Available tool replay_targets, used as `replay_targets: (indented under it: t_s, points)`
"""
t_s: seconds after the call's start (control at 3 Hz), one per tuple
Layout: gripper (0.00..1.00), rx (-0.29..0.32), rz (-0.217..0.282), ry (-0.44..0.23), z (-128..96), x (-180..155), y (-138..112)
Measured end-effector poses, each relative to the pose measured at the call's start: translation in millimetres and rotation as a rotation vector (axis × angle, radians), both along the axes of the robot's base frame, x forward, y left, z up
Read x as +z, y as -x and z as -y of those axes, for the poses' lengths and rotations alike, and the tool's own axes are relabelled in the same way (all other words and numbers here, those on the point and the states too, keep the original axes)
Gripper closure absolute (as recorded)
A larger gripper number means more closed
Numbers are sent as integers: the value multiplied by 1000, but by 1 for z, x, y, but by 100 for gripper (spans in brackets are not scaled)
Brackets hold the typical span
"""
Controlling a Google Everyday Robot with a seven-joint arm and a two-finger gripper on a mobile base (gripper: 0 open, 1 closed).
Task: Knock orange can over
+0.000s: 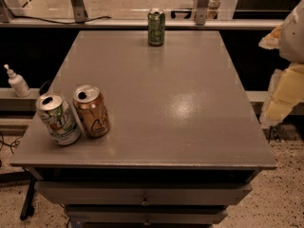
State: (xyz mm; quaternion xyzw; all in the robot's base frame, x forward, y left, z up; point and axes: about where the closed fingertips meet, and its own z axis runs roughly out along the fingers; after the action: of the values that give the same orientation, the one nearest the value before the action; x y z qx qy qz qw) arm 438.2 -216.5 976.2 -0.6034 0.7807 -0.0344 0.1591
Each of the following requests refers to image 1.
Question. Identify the black table leg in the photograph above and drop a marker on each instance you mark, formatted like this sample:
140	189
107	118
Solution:
28	209

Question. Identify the grey lower drawer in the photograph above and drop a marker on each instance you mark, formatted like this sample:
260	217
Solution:
146	215

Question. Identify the grey top drawer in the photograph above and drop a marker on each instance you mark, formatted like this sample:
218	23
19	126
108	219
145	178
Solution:
144	194

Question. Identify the grey metal bracket left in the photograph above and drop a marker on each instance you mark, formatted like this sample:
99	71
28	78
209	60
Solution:
79	11

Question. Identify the white green 7up can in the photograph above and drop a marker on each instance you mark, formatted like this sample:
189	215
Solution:
55	112

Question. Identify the orange soda can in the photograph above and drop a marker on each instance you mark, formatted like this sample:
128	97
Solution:
90	107

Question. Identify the grey metal bracket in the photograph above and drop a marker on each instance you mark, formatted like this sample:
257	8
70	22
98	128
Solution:
201	11
79	11

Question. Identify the white pump bottle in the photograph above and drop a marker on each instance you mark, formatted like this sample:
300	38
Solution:
18	83

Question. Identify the grey drawer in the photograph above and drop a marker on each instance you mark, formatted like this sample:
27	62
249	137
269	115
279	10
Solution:
146	215
144	194

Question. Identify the green soda can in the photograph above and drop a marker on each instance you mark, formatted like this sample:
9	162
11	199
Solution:
156	27

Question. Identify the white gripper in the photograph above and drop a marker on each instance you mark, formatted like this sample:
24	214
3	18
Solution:
293	38

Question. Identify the grey metal bracket right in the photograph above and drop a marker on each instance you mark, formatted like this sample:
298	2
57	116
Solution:
201	11

